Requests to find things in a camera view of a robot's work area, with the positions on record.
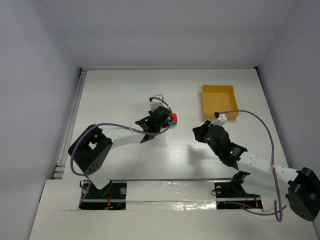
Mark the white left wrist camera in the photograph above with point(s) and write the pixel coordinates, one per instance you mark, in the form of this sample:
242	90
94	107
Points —
156	101

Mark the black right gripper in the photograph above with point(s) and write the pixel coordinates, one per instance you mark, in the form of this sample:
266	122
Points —
201	131

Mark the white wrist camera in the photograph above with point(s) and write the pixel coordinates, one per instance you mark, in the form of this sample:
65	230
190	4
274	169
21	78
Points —
156	101
220	119

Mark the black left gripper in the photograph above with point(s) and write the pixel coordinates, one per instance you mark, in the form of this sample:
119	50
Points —
165	119

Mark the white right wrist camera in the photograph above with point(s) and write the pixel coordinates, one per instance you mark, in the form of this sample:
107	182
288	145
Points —
220	119

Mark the red wedge block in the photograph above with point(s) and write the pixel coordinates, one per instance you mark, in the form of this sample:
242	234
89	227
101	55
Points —
174	117

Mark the yellow plastic tray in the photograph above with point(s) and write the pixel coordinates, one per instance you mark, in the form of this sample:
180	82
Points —
217	98

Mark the aluminium rail left edge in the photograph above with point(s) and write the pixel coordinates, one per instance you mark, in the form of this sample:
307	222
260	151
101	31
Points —
63	155

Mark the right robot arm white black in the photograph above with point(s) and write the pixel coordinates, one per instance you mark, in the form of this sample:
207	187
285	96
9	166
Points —
297	189

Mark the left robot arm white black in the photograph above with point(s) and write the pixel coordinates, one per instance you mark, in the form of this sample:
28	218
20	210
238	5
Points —
90	149

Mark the white foam base board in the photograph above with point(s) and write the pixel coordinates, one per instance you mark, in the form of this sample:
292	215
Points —
58	218

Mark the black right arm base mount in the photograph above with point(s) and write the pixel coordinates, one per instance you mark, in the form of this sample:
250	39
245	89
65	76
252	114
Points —
232	189

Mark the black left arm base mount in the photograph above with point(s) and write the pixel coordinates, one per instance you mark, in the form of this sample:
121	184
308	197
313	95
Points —
111	197

